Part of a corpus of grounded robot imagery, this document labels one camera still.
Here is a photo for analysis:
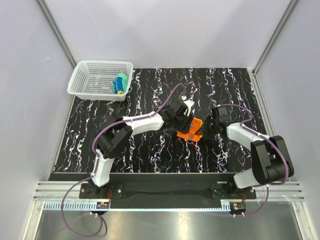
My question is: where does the small connector board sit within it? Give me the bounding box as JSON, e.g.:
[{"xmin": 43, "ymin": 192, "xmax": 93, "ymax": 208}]
[
  {"xmin": 96, "ymin": 201, "xmax": 110, "ymax": 210},
  {"xmin": 230, "ymin": 202, "xmax": 247, "ymax": 212}
]

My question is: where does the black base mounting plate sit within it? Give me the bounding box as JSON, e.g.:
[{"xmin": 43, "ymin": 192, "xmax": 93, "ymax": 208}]
[{"xmin": 79, "ymin": 173, "xmax": 257, "ymax": 201}]

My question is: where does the yellow blue crocodile towel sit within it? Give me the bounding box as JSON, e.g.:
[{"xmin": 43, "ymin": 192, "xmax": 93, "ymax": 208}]
[{"xmin": 112, "ymin": 73, "xmax": 129, "ymax": 95}]

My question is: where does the white perforated plastic basket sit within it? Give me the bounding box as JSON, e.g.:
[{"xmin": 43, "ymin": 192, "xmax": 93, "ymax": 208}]
[{"xmin": 67, "ymin": 60, "xmax": 134, "ymax": 102}]

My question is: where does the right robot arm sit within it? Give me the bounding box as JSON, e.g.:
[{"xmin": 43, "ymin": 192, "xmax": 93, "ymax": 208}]
[{"xmin": 200, "ymin": 104, "xmax": 295, "ymax": 199}]

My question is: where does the right small connector board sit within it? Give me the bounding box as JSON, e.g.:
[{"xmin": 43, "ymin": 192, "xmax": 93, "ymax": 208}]
[{"xmin": 230, "ymin": 202, "xmax": 247, "ymax": 212}]

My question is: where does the left small connector board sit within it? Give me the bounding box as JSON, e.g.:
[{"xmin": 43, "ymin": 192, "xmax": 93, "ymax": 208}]
[{"xmin": 96, "ymin": 201, "xmax": 110, "ymax": 210}]

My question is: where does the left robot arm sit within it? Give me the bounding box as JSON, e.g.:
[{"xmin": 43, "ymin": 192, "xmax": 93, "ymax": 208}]
[{"xmin": 90, "ymin": 100, "xmax": 194, "ymax": 198}]

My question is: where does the orange grey towel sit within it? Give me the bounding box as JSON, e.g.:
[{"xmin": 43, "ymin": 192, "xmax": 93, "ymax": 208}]
[{"xmin": 177, "ymin": 118, "xmax": 203, "ymax": 142}]

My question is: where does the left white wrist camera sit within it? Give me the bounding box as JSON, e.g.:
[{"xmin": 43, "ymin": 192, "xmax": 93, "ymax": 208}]
[{"xmin": 181, "ymin": 96, "xmax": 195, "ymax": 116}]

